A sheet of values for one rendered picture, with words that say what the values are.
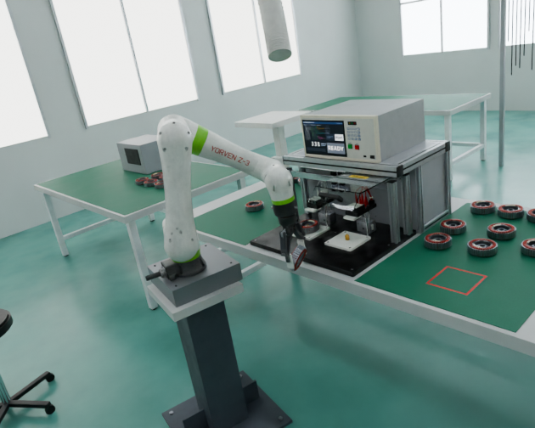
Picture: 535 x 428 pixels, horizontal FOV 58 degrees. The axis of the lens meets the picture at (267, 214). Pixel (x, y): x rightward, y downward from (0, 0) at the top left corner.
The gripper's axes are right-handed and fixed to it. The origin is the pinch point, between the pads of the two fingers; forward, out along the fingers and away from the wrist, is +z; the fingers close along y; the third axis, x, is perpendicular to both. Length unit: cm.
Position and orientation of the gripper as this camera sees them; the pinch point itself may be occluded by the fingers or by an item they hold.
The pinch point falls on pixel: (296, 256)
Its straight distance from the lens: 200.6
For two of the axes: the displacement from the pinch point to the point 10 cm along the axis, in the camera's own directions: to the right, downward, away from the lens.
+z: 2.2, 9.0, 3.8
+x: 8.5, 0.1, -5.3
